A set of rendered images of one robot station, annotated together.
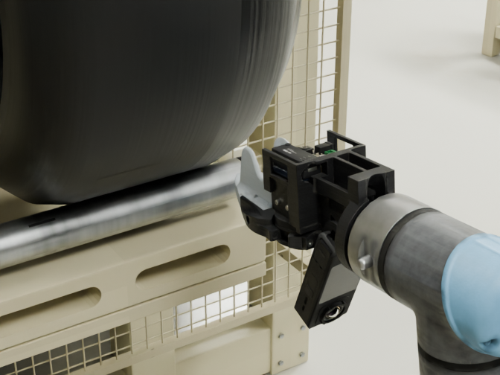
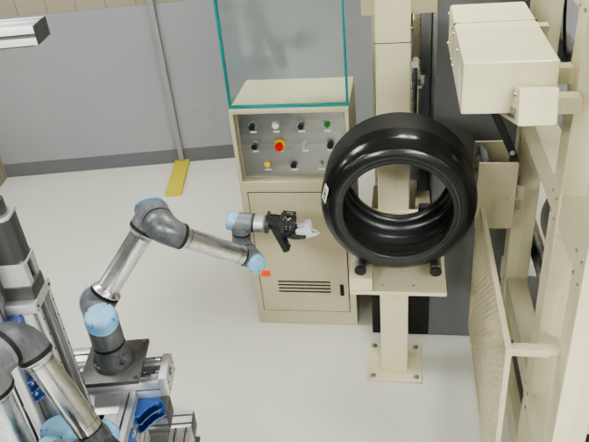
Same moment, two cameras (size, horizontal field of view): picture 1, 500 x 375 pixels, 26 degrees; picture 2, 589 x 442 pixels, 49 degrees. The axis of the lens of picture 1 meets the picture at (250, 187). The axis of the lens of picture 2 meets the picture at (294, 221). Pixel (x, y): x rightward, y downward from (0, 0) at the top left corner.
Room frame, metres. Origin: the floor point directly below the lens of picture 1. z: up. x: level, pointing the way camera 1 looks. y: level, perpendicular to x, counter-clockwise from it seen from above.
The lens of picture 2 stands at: (2.29, -1.58, 2.38)
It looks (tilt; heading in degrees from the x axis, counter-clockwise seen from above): 32 degrees down; 133
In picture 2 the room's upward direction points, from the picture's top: 6 degrees counter-clockwise
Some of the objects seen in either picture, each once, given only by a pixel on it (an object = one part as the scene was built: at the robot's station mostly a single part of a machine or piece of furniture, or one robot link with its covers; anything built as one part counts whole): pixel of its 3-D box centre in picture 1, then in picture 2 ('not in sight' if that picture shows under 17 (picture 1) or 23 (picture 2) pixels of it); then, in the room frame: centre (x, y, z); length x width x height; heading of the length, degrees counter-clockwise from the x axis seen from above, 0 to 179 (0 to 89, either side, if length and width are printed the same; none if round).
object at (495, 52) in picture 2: not in sight; (495, 52); (1.45, 0.28, 1.71); 0.61 x 0.25 x 0.15; 122
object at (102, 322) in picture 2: not in sight; (102, 325); (0.52, -0.76, 0.88); 0.13 x 0.12 x 0.14; 156
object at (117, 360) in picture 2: not in sight; (111, 351); (0.52, -0.76, 0.77); 0.15 x 0.15 x 0.10
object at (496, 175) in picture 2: not in sight; (493, 184); (1.33, 0.62, 1.05); 0.20 x 0.15 x 0.30; 122
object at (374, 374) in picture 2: not in sight; (394, 360); (0.98, 0.44, 0.01); 0.27 x 0.27 x 0.02; 32
